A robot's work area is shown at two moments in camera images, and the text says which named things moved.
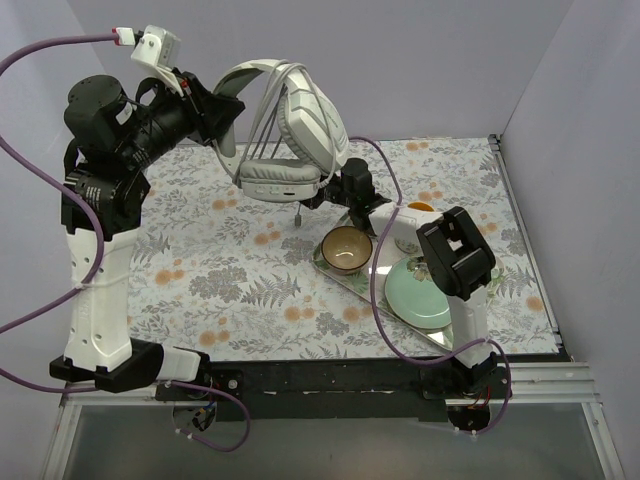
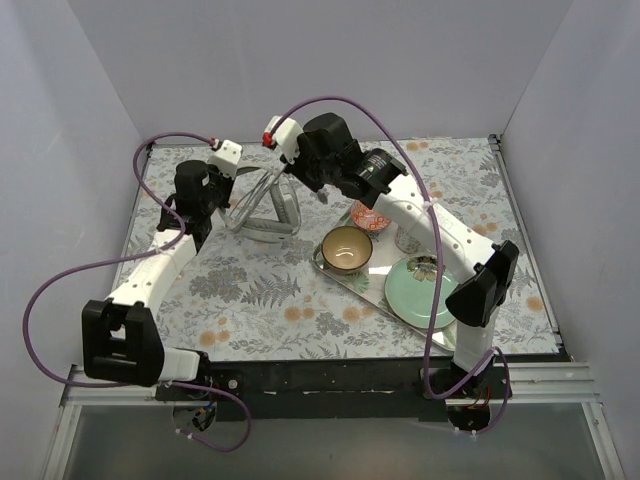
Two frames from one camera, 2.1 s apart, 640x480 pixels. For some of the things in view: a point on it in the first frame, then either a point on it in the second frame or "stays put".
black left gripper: (201, 107) → (218, 185)
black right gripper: (343, 185) → (310, 167)
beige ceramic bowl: (346, 250) stays put
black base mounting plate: (344, 390) stays put
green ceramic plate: (420, 303) stays put
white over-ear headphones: (286, 137) → (287, 208)
